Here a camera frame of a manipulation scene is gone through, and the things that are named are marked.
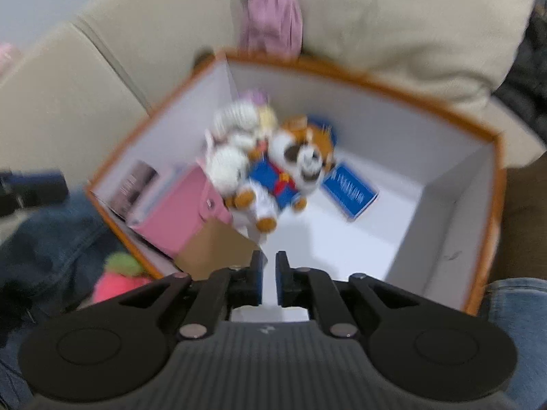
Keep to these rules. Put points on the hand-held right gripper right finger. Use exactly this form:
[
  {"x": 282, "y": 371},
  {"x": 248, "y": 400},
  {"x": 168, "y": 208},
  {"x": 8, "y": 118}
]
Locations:
[{"x": 282, "y": 279}]

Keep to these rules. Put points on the beige cushion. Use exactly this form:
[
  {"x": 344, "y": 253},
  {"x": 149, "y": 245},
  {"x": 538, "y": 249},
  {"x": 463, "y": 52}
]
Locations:
[{"x": 406, "y": 30}]

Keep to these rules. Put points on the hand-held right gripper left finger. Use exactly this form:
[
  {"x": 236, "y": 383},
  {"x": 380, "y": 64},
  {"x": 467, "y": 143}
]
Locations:
[{"x": 257, "y": 279}]

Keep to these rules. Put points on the pink fluffy pompom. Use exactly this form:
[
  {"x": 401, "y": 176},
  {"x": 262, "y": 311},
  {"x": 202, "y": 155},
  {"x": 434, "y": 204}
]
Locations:
[{"x": 119, "y": 279}]

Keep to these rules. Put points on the white fluffy plush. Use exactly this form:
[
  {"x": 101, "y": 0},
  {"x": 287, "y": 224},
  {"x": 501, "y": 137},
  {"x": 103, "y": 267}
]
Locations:
[{"x": 230, "y": 162}]

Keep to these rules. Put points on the pink fluffy cushion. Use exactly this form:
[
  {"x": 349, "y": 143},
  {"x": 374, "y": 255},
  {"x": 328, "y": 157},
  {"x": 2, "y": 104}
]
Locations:
[{"x": 7, "y": 56}]

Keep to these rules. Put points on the purple garment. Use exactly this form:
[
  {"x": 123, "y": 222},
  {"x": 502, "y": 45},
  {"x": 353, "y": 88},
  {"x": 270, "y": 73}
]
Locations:
[{"x": 271, "y": 13}]

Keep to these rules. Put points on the black puffer jacket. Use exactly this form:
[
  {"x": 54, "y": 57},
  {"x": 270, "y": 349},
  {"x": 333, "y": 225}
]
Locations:
[{"x": 525, "y": 85}]

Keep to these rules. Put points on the fox plush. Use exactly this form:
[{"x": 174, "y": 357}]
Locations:
[{"x": 282, "y": 171}]

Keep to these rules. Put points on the orange cardboard box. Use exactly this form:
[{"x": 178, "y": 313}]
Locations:
[{"x": 448, "y": 222}]

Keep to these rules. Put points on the beige sofa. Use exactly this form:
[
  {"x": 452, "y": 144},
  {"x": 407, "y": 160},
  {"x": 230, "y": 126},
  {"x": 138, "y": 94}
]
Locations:
[{"x": 64, "y": 106}]

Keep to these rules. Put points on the pink wallet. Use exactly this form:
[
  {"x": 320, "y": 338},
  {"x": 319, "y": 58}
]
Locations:
[{"x": 175, "y": 213}]

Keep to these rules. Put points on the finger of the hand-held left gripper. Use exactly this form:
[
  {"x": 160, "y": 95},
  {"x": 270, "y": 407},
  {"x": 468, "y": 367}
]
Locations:
[{"x": 34, "y": 190}]

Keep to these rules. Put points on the small brown cardboard box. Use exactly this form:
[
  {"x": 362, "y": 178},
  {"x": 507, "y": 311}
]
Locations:
[{"x": 218, "y": 252}]

